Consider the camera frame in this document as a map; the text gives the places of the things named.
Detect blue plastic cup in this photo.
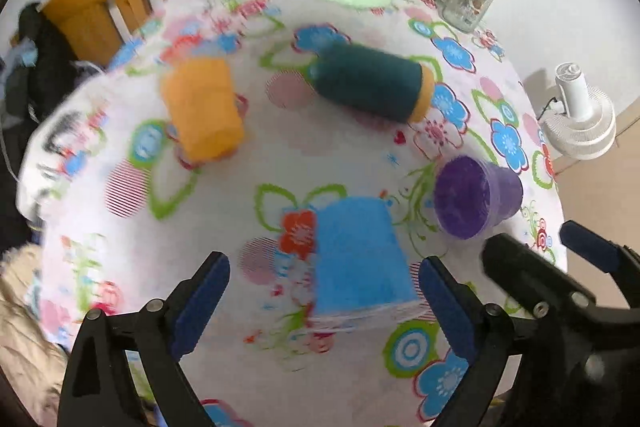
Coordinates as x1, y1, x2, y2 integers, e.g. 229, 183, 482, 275
309, 197, 423, 333

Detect purple plastic cup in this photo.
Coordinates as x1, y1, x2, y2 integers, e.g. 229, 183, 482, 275
433, 155, 524, 241

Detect orange plastic cup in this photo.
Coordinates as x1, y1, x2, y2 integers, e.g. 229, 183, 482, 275
160, 56, 245, 164

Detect white floor fan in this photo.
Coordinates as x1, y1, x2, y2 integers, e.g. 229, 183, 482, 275
540, 62, 616, 161

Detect floral tablecloth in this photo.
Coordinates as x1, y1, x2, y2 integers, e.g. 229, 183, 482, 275
18, 0, 567, 426

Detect teal bottle with yellow cap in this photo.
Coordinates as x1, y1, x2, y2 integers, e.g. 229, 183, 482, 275
309, 42, 436, 124

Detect black fan cable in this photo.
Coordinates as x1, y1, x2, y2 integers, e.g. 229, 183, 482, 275
537, 95, 561, 120

